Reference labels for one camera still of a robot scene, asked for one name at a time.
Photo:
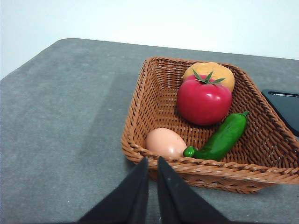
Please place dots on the green cucumber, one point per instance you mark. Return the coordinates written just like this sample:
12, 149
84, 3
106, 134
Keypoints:
222, 138

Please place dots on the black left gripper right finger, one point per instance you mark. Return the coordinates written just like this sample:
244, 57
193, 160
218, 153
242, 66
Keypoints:
180, 203

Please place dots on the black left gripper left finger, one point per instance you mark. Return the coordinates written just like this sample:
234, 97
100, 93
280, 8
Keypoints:
126, 203

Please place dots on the orange bread roll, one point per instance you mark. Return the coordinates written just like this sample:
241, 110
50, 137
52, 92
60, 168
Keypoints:
223, 71

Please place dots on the black rectangular tray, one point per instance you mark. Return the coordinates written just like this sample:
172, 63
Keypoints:
286, 107

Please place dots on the brown wicker basket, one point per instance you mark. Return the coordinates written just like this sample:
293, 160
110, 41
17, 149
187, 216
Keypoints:
261, 144

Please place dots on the beige egg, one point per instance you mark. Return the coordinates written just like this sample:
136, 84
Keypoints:
164, 143

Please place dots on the red tomato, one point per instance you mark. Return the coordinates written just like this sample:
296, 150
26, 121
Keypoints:
203, 102

